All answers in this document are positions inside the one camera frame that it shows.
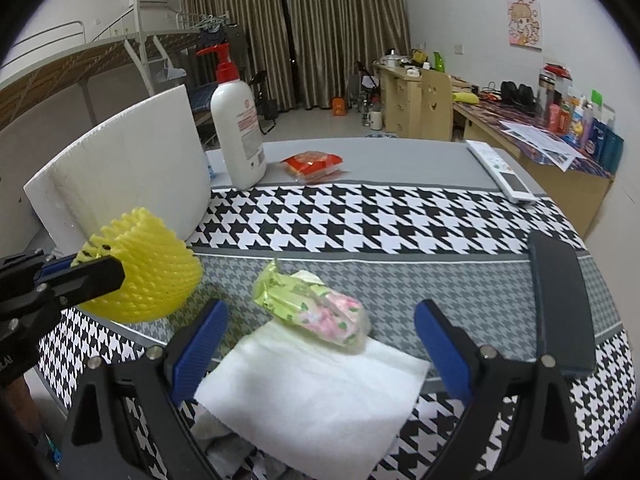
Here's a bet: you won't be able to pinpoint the black folding chair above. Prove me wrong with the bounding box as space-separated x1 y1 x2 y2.
249 71 281 133

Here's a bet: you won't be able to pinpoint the black tripod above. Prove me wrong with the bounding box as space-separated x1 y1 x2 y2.
354 60 381 111

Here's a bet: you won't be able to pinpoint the black smartphone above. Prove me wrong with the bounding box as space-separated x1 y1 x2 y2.
527 230 598 376

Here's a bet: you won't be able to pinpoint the brown curtain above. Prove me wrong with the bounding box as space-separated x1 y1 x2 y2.
284 0 413 111
179 0 296 113

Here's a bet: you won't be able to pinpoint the white paper tissue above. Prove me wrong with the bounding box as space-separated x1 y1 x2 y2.
194 320 432 479

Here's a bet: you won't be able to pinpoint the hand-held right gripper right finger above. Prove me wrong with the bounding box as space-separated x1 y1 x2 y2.
414 299 586 480

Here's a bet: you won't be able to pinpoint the white metal bunk bed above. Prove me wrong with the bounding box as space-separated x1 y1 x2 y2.
100 2 236 126
0 20 166 131

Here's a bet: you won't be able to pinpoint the pink cartoon wall poster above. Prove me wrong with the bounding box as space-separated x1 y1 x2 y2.
506 0 543 51

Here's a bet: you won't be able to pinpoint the dark printed desk mat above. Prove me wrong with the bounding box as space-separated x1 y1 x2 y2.
465 102 613 178

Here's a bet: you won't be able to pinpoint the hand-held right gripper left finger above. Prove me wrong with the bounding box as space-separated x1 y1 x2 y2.
62 297 231 480

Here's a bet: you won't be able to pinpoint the white foam box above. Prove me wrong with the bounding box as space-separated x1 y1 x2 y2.
23 85 213 256

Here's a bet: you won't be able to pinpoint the yellow foam fruit net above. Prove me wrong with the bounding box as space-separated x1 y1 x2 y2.
70 207 203 323

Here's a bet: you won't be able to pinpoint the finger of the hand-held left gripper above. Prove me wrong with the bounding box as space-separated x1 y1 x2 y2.
37 254 81 281
30 256 126 311

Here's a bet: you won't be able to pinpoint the green floral tissue packet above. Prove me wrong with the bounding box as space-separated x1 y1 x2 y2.
251 258 371 356

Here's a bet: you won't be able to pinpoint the red snack packet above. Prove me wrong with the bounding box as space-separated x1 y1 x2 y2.
281 150 346 183

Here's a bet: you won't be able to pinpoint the wooden smiley chair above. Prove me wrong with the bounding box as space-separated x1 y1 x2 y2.
419 67 456 142

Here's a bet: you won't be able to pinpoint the printed paper sheets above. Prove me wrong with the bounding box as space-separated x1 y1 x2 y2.
500 120 586 171

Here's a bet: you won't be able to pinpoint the white lotion pump bottle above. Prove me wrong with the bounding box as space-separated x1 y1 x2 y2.
196 44 267 191

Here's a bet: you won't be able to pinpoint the dark hanging clothes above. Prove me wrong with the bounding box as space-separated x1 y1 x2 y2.
200 22 251 86

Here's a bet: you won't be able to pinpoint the houndstooth tablecloth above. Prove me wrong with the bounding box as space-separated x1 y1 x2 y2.
37 140 628 480

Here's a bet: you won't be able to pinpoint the row of toiletry bottles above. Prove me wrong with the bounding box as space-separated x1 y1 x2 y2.
537 62 626 173

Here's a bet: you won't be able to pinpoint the white remote control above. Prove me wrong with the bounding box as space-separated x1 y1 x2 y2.
466 140 538 204

